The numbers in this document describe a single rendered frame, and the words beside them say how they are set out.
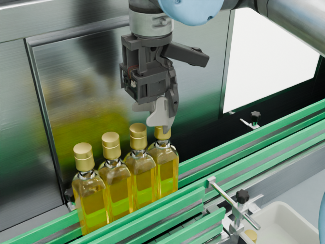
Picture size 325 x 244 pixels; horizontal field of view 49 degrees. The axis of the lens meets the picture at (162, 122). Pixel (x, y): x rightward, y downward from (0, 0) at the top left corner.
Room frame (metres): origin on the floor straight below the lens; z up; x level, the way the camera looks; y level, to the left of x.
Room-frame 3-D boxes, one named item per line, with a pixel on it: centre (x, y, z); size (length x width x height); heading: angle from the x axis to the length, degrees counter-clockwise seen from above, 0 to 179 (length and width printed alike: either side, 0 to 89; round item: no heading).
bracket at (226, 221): (0.57, -0.15, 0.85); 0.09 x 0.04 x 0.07; 33
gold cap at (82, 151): (0.51, 0.15, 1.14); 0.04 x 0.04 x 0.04
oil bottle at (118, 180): (0.54, 0.10, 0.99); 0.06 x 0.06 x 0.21; 33
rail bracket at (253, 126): (0.85, -0.25, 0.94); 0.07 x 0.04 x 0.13; 33
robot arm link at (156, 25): (0.59, 0.02, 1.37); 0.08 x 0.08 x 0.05
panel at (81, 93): (0.85, -0.14, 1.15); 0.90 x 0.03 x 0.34; 123
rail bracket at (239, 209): (0.55, -0.16, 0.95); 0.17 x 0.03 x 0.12; 33
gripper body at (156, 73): (0.58, 0.02, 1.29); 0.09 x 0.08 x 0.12; 122
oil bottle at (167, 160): (0.60, 0.00, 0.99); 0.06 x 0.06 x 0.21; 32
